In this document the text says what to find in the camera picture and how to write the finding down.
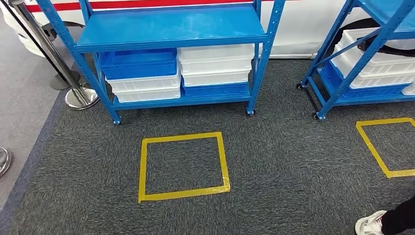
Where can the blue metal shelf rack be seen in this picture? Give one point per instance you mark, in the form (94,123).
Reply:
(366,101)
(162,26)

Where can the blue plastic bin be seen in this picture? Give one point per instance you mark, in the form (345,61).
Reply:
(139,63)
(373,92)
(214,90)

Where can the white plastic bin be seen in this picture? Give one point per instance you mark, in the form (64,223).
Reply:
(214,52)
(142,84)
(214,79)
(214,67)
(392,61)
(389,77)
(409,89)
(146,96)

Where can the white vehicle with red stripe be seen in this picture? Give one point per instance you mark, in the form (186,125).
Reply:
(291,32)

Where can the person's foot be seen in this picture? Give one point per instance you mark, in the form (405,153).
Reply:
(369,223)

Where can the chrome stanchion base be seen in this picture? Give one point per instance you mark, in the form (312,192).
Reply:
(5,162)

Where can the person's leg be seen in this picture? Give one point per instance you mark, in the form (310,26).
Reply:
(400,217)

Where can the chrome stanchion post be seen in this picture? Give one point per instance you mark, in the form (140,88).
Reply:
(81,99)

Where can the dark stanchion post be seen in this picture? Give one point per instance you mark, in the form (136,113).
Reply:
(64,82)

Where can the black plastic frame part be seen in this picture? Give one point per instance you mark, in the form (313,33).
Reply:
(398,50)

